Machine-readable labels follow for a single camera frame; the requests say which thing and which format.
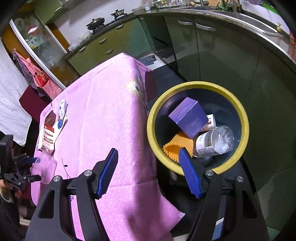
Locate clear plastic cup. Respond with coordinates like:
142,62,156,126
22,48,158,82
30,153,57,184

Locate red milk carton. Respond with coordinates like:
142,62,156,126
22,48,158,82
37,111,56,155

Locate clear water bottle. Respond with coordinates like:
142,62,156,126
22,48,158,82
193,126,235,158

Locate orange foam net sleeve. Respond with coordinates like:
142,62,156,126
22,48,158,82
163,131,194,163

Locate purple cardboard box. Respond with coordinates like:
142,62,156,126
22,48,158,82
169,97,208,139

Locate white pill bottle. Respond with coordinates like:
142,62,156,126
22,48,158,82
201,114,217,132

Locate yellow rimmed trash bin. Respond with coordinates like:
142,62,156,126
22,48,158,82
147,81,249,175

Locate steel kitchen sink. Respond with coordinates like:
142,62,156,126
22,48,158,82
213,11,283,37

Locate person left hand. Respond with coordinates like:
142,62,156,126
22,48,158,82
1,179,22,204

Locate white hanging sheet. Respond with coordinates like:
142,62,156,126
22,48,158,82
0,44,32,146

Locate dark red chair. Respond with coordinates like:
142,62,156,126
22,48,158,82
19,86,51,123

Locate pink hanging apron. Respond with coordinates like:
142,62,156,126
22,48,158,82
13,49,63,100

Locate pink floral tablecloth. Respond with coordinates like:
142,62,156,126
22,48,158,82
40,53,184,240

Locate black wok with lid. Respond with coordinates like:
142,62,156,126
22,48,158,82
86,18,105,31

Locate green base cabinets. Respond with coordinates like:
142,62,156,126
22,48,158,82
66,17,152,75

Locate steel cooking pot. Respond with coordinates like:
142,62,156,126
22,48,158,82
111,9,125,19

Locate white enamel mug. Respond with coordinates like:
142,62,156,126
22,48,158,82
144,5,151,11

